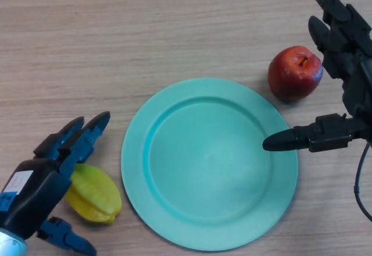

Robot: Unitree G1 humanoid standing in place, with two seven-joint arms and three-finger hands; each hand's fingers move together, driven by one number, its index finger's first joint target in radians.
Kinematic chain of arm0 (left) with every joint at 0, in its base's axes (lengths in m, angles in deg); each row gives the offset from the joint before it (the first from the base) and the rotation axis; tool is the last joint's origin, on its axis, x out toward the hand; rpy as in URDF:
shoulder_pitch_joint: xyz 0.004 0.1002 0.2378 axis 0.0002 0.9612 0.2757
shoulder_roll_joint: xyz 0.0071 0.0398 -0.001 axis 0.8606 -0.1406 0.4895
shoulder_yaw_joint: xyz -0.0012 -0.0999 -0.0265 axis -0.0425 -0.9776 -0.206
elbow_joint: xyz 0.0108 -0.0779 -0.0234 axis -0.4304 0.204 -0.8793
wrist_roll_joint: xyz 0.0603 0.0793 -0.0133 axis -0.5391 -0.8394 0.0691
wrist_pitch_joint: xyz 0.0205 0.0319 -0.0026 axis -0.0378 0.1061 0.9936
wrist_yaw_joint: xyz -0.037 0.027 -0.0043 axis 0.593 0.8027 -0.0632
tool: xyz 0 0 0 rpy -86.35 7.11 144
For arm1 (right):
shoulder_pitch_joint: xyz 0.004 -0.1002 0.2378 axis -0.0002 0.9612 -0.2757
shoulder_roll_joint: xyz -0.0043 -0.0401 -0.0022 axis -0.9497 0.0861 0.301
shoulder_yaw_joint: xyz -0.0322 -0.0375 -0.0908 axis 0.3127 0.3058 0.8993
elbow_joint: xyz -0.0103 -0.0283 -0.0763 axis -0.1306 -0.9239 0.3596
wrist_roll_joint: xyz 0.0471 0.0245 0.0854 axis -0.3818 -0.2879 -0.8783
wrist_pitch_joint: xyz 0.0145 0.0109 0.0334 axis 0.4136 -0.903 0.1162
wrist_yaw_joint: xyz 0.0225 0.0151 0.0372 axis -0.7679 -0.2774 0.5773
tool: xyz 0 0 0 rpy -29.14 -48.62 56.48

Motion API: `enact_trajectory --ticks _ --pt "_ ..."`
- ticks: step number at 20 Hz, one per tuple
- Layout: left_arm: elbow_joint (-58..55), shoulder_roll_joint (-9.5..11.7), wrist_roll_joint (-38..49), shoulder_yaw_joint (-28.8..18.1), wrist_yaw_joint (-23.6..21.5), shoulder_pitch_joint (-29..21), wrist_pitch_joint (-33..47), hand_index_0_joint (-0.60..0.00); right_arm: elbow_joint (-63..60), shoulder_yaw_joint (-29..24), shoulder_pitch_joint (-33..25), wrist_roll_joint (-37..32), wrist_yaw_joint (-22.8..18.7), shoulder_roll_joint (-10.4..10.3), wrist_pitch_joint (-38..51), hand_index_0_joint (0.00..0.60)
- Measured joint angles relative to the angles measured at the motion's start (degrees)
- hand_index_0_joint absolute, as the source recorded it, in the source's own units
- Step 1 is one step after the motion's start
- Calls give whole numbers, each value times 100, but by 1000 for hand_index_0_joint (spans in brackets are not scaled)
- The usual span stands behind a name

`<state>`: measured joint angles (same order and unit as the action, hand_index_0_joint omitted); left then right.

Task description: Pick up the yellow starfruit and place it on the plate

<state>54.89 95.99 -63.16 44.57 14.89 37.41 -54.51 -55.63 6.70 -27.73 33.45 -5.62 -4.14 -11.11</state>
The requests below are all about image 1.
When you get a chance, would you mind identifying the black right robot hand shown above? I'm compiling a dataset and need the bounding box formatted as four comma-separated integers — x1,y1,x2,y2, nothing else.
262,0,372,153

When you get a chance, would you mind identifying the yellow starfruit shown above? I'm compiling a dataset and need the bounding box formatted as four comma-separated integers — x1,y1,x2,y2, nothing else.
64,163,122,225

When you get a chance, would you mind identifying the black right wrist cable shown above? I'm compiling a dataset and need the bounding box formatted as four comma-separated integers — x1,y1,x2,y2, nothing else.
353,144,372,222

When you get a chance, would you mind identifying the red apple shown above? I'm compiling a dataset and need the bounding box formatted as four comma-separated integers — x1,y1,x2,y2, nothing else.
267,45,324,102

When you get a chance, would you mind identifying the green round plate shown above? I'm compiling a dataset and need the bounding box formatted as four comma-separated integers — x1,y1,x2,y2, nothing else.
121,77,299,252

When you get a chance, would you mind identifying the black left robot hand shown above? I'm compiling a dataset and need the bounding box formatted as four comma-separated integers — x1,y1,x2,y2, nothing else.
0,111,111,256

